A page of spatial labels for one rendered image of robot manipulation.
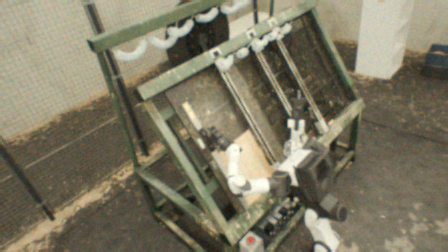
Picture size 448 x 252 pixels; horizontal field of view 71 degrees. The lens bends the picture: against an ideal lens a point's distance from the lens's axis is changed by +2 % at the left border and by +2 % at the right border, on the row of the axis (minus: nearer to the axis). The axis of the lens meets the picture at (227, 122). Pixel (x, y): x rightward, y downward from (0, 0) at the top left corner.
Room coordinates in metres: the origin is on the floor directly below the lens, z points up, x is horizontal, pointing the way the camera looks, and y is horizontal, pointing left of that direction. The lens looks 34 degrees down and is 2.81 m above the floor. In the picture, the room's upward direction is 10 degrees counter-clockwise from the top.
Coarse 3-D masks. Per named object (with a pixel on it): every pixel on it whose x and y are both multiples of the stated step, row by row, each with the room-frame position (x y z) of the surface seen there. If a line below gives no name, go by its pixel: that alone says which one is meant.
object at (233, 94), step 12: (216, 48) 2.31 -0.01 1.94; (216, 60) 2.23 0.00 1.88; (216, 72) 2.26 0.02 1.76; (228, 84) 2.19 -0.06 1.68; (228, 96) 2.19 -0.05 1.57; (240, 108) 2.10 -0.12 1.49; (252, 120) 2.06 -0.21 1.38; (252, 132) 2.02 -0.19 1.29; (264, 144) 1.98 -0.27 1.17; (264, 156) 1.94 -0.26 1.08; (276, 168) 1.86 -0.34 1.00
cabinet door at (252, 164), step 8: (240, 136) 1.98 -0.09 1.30; (248, 136) 2.01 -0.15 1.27; (240, 144) 1.93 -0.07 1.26; (248, 144) 1.96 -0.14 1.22; (256, 144) 1.99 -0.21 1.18; (224, 152) 1.83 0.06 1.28; (240, 152) 1.89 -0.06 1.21; (248, 152) 1.91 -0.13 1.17; (256, 152) 1.94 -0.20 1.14; (224, 160) 1.79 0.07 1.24; (240, 160) 1.84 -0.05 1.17; (248, 160) 1.87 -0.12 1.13; (256, 160) 1.89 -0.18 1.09; (264, 160) 1.92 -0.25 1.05; (240, 168) 1.80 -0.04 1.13; (248, 168) 1.82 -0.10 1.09; (256, 168) 1.85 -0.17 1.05; (264, 168) 1.87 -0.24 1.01; (248, 176) 1.77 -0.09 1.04; (256, 176) 1.80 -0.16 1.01; (264, 176) 1.82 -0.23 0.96; (248, 200) 1.64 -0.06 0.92
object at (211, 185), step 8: (296, 32) 3.05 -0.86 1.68; (272, 48) 2.77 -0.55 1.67; (280, 64) 2.76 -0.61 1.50; (336, 80) 2.90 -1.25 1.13; (312, 96) 2.64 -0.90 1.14; (320, 96) 2.69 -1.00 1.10; (304, 104) 2.53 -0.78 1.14; (160, 112) 1.91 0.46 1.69; (168, 112) 1.93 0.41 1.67; (168, 120) 1.91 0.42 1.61; (176, 128) 1.89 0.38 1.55; (280, 128) 2.24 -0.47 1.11; (176, 136) 1.87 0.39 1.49; (184, 144) 1.83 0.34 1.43; (192, 152) 1.81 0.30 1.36; (192, 160) 1.77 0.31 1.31; (200, 168) 1.74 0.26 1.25; (208, 184) 1.67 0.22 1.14; (216, 184) 1.69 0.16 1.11
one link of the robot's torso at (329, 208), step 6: (324, 198) 1.40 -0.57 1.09; (330, 198) 1.40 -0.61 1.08; (306, 204) 1.47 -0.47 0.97; (312, 204) 1.39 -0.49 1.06; (318, 204) 1.36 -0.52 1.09; (324, 204) 1.35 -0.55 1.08; (330, 204) 1.35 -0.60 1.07; (336, 204) 1.35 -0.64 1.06; (318, 210) 1.36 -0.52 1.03; (324, 210) 1.32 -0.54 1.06; (330, 210) 1.31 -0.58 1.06; (336, 210) 1.30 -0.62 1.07; (342, 210) 1.30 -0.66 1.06; (324, 216) 1.33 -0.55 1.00; (330, 216) 1.29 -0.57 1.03; (336, 216) 1.27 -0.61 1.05; (342, 216) 1.28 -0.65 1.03
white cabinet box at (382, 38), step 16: (368, 0) 4.93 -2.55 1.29; (384, 0) 4.75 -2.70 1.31; (400, 0) 4.58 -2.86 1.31; (368, 16) 4.90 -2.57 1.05; (384, 16) 4.72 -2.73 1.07; (400, 16) 5.06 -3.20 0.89; (368, 32) 4.88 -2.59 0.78; (384, 32) 4.69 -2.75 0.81; (400, 32) 5.03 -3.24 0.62; (368, 48) 4.86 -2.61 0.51; (384, 48) 4.67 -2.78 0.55; (400, 48) 4.82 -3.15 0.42; (368, 64) 4.83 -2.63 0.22; (384, 64) 4.64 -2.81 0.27; (400, 64) 4.96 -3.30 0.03
